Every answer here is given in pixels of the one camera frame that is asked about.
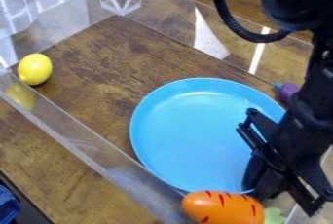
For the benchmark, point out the yellow toy lemon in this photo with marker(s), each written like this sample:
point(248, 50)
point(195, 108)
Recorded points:
point(34, 69)

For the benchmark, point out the orange toy carrot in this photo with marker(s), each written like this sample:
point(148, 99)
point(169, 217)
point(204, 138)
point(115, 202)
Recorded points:
point(214, 207)

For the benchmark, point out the clear acrylic enclosure wall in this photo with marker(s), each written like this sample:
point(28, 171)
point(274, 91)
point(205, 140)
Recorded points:
point(115, 49)

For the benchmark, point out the blue object at corner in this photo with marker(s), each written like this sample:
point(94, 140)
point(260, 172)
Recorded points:
point(9, 206)

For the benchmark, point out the purple toy eggplant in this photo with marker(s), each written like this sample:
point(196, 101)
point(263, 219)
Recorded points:
point(286, 90)

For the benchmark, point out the blue round plastic tray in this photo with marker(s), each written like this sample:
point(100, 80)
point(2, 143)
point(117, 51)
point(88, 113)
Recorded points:
point(183, 132)

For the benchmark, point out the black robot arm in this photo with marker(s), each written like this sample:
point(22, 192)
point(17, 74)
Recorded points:
point(296, 15)

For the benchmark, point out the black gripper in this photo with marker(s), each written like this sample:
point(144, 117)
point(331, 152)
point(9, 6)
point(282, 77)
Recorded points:
point(287, 147)

